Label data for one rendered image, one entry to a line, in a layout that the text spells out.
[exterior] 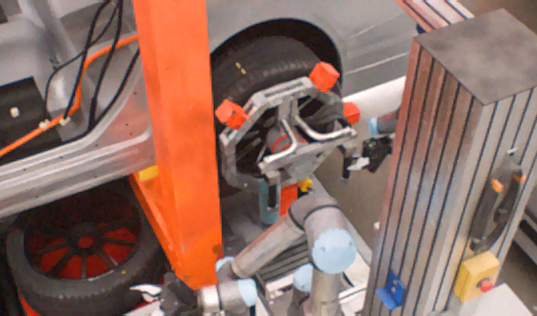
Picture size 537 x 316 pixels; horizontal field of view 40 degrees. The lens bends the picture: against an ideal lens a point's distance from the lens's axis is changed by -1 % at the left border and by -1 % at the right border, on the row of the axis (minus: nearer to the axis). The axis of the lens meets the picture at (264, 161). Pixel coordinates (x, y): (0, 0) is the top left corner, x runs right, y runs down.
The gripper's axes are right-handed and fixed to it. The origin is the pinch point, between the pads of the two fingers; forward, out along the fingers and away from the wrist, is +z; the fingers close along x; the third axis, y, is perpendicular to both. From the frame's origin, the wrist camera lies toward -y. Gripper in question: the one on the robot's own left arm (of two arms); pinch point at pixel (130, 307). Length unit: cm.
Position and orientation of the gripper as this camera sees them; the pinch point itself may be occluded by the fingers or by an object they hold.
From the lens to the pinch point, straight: 210.2
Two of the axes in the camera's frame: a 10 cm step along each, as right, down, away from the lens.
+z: -9.8, 1.5, -1.4
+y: 0.3, 7.8, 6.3
